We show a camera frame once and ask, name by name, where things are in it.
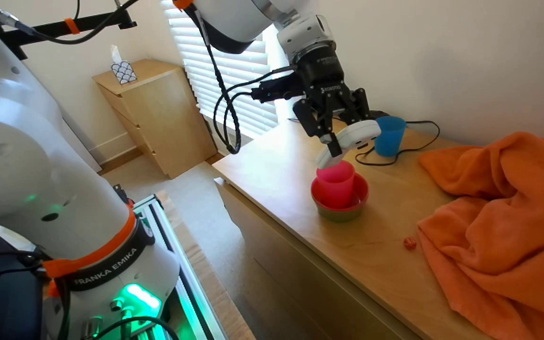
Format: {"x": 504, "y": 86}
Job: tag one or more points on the orange towel cloth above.
{"x": 504, "y": 233}

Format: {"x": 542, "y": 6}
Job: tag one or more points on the pink plastic cup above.
{"x": 334, "y": 182}

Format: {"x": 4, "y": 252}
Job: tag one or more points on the blue plastic cup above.
{"x": 387, "y": 135}

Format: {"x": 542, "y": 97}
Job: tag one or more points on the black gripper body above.
{"x": 321, "y": 82}

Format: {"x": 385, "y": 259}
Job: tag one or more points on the small red die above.
{"x": 408, "y": 242}

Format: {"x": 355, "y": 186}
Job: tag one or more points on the red bowl with green rim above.
{"x": 348, "y": 208}

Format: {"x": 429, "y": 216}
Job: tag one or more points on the black camera pole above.
{"x": 94, "y": 21}

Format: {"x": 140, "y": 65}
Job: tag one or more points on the patterned tissue box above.
{"x": 123, "y": 71}

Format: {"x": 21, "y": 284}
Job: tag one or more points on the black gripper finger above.
{"x": 359, "y": 106}
{"x": 331, "y": 142}

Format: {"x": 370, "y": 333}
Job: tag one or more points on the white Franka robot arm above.
{"x": 32, "y": 157}

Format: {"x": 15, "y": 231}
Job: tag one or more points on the light wooden cabinet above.
{"x": 159, "y": 120}

